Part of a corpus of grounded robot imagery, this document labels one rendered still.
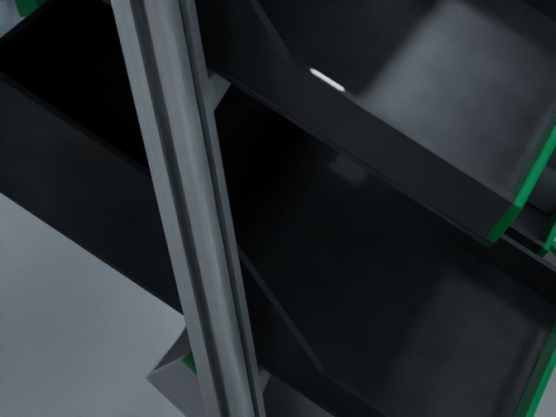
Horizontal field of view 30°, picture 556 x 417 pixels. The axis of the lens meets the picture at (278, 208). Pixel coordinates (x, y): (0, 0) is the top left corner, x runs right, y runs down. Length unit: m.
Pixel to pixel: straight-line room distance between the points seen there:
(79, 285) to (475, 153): 0.75
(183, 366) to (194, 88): 0.20
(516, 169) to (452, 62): 0.05
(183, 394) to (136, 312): 0.51
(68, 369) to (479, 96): 0.67
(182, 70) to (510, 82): 0.14
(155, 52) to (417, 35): 0.12
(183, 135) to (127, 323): 0.69
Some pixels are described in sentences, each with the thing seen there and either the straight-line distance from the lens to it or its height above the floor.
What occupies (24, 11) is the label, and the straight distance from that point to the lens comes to 0.59.
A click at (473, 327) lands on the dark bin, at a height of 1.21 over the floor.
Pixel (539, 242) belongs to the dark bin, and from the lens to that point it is 0.56.
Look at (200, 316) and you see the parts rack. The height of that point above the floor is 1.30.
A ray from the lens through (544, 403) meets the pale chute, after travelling 0.75.
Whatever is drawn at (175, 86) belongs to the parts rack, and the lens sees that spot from 0.34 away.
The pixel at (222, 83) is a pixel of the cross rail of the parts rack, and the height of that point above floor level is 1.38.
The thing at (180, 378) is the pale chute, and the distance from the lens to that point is 0.52.
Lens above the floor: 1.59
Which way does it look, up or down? 41 degrees down
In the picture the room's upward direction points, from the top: 7 degrees counter-clockwise
